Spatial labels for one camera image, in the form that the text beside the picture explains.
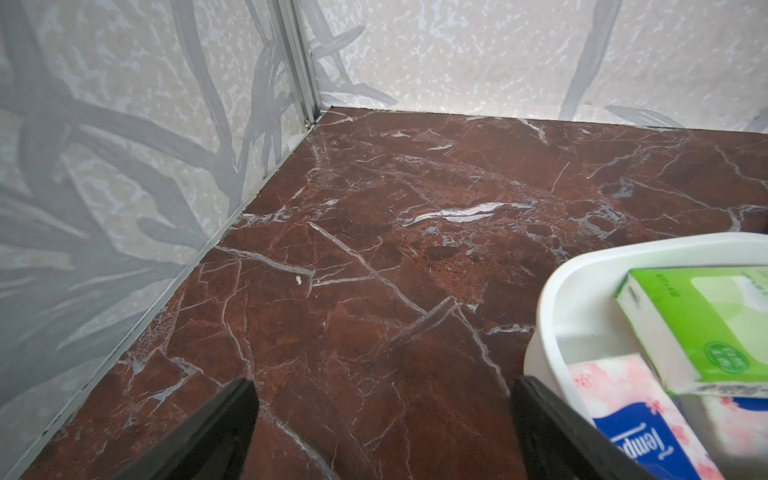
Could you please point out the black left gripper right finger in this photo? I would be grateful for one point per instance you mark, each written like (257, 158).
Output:
(558, 443)

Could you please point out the white plastic storage box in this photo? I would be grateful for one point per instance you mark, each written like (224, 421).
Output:
(578, 319)

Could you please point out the green tissue pack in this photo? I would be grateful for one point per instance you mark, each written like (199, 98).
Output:
(702, 329)

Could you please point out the pink Tempo tissue pack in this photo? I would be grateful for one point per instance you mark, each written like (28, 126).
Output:
(628, 405)

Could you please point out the pink tissue pack hidden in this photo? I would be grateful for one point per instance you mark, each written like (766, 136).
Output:
(737, 435)

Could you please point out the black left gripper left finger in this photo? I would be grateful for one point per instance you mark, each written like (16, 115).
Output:
(211, 444)

